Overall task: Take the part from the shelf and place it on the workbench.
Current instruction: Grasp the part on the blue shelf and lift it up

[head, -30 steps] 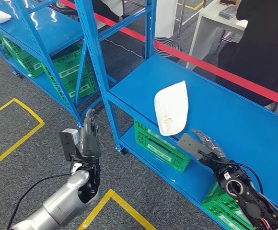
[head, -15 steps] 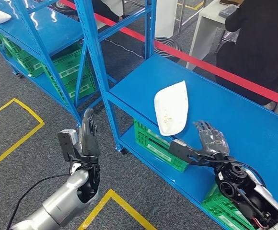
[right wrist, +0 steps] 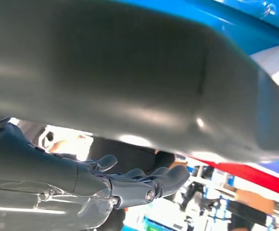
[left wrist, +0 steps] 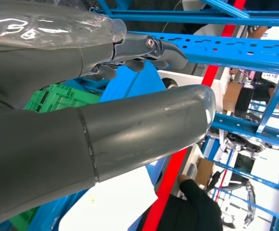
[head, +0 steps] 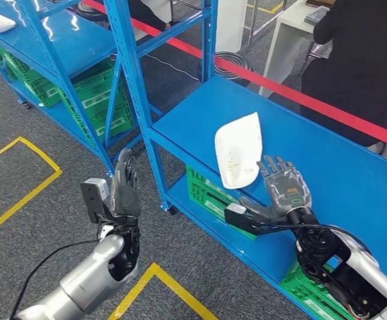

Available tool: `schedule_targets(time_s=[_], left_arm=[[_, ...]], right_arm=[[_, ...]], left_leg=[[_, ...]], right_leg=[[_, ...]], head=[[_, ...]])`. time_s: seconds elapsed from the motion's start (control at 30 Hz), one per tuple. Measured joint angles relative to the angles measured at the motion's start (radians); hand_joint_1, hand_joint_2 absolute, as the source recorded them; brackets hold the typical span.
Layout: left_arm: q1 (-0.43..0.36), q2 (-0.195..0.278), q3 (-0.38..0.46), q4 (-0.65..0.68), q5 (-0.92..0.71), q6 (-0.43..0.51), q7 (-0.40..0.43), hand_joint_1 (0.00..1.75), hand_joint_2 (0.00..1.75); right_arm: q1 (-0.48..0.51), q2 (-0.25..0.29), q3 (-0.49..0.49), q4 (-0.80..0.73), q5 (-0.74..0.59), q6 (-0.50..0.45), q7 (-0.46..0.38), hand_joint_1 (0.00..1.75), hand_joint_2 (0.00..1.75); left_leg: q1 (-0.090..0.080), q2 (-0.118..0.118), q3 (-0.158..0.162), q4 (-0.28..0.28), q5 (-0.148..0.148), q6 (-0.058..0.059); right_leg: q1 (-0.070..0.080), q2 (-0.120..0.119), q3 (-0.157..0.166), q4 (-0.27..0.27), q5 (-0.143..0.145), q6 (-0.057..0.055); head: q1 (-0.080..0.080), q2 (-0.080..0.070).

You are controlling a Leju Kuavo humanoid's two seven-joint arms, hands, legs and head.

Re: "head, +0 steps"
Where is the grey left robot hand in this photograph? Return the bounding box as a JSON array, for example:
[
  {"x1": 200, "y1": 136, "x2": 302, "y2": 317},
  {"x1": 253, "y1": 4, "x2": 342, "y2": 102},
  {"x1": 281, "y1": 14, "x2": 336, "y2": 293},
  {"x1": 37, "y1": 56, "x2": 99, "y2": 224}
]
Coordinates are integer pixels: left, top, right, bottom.
[{"x1": 109, "y1": 149, "x2": 141, "y2": 219}]

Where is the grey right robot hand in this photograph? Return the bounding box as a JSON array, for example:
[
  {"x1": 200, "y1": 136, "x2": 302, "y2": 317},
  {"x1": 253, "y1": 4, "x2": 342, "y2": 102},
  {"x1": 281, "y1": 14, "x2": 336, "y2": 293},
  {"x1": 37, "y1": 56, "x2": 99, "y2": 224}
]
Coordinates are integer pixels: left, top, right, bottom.
[{"x1": 238, "y1": 155, "x2": 314, "y2": 222}]

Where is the blue metal shelf rack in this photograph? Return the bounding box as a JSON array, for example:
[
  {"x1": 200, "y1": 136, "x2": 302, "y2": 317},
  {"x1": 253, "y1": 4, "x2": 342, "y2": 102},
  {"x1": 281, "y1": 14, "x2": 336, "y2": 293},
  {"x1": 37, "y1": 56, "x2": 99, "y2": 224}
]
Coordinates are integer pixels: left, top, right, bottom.
[
  {"x1": 101, "y1": 0, "x2": 387, "y2": 320},
  {"x1": 0, "y1": 0, "x2": 164, "y2": 175}
]

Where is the red barrier belt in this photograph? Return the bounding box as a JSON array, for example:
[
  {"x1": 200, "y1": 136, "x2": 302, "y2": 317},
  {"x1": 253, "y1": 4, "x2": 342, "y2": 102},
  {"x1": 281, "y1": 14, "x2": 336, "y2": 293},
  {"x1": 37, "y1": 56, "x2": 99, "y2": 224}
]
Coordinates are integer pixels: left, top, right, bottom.
[{"x1": 83, "y1": 0, "x2": 387, "y2": 152}]

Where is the yellow floor tape square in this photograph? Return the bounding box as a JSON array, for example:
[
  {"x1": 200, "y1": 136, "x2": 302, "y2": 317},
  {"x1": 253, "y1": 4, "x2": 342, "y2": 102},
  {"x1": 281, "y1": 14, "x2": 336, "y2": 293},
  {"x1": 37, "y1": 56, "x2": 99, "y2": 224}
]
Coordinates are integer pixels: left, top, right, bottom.
[
  {"x1": 108, "y1": 263, "x2": 219, "y2": 320},
  {"x1": 0, "y1": 135, "x2": 63, "y2": 239}
]

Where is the round ribbed black base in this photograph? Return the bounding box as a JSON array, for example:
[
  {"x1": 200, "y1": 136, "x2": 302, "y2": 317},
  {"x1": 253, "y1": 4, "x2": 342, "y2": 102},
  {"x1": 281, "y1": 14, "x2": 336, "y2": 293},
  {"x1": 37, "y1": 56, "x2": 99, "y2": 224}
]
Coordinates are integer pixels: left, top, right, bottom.
[
  {"x1": 197, "y1": 51, "x2": 255, "y2": 88},
  {"x1": 75, "y1": 0, "x2": 109, "y2": 23}
]

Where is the person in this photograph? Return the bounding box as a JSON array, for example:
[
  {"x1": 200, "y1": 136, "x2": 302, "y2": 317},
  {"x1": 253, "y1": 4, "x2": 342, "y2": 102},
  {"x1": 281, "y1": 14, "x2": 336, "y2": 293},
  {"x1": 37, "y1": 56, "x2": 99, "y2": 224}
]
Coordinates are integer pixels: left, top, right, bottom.
[
  {"x1": 126, "y1": 0, "x2": 173, "y2": 44},
  {"x1": 300, "y1": 0, "x2": 387, "y2": 149}
]

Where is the grey laptop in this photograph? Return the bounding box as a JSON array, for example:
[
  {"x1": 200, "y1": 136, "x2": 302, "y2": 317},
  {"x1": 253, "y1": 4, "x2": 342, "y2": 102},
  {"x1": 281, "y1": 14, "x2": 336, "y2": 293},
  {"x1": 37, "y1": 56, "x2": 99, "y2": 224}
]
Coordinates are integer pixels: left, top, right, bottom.
[{"x1": 304, "y1": 6, "x2": 330, "y2": 27}]

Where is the white square column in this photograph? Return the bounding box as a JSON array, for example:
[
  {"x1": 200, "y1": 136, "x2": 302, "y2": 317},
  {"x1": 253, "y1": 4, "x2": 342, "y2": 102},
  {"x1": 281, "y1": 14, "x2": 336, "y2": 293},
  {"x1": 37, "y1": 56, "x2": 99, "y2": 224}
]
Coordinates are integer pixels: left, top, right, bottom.
[{"x1": 215, "y1": 0, "x2": 249, "y2": 54}]

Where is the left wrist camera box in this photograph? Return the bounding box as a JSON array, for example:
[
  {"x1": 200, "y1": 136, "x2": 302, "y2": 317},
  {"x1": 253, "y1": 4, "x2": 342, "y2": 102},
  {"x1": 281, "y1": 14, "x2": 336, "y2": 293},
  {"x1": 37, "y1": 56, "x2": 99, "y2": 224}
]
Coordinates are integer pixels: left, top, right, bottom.
[{"x1": 79, "y1": 177, "x2": 110, "y2": 224}]

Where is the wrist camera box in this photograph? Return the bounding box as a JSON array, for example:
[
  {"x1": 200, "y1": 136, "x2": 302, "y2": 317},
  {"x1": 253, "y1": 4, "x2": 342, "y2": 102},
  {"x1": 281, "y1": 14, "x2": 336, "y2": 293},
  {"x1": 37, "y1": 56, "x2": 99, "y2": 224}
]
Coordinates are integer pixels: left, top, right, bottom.
[
  {"x1": 79, "y1": 177, "x2": 110, "y2": 224},
  {"x1": 224, "y1": 202, "x2": 283, "y2": 236}
]

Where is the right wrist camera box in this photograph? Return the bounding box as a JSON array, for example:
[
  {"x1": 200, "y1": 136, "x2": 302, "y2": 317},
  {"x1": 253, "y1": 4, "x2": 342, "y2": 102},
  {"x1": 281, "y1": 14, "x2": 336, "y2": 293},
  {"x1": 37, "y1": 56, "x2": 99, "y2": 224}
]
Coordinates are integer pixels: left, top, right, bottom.
[{"x1": 224, "y1": 202, "x2": 283, "y2": 236}]

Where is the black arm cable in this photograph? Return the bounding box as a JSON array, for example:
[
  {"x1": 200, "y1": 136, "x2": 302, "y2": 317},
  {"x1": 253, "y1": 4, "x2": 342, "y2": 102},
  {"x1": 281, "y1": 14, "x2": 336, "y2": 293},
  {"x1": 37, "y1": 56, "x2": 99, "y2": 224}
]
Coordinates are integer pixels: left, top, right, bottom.
[{"x1": 9, "y1": 239, "x2": 101, "y2": 320}]

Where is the thin white floor cable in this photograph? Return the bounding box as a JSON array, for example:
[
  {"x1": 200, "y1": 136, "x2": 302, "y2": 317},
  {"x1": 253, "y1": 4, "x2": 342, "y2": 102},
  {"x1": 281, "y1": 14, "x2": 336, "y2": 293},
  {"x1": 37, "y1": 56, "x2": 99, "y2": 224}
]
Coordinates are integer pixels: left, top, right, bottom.
[{"x1": 144, "y1": 53, "x2": 200, "y2": 81}]

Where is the chrome tube frame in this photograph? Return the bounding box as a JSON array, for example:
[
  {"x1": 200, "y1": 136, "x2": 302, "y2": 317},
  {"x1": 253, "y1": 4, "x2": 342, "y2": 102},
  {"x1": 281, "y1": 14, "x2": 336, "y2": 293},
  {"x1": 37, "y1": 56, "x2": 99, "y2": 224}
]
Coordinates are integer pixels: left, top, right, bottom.
[{"x1": 243, "y1": 0, "x2": 289, "y2": 49}]

